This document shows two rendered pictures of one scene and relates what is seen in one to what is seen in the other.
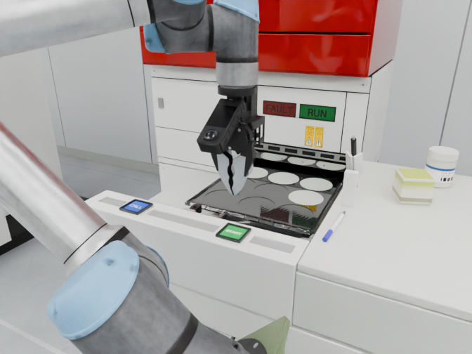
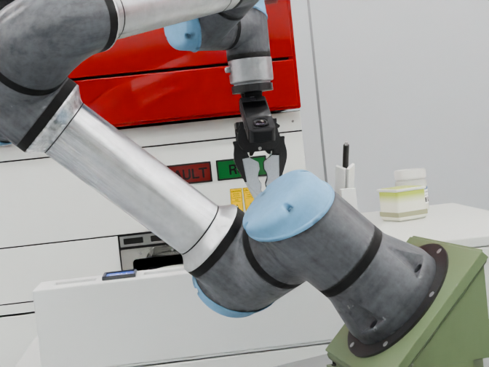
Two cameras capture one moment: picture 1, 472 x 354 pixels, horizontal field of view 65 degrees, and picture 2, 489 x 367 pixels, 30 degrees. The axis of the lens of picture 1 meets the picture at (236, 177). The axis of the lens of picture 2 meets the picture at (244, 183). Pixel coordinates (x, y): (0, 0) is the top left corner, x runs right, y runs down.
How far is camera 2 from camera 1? 1.07 m
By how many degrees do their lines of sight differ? 36
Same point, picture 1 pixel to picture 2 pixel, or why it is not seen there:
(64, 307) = (300, 198)
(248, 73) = (269, 66)
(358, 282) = not seen: hidden behind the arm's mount
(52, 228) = (187, 200)
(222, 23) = (246, 19)
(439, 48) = not seen: hidden behind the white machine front
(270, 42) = (167, 82)
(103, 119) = not seen: outside the picture
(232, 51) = (255, 45)
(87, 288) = (310, 182)
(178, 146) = (10, 277)
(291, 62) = (201, 104)
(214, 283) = (268, 324)
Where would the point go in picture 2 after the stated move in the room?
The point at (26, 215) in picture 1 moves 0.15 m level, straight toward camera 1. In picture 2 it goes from (159, 191) to (260, 183)
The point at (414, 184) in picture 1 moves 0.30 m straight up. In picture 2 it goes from (406, 194) to (392, 48)
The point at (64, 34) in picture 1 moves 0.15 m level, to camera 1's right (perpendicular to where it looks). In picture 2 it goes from (191, 13) to (280, 11)
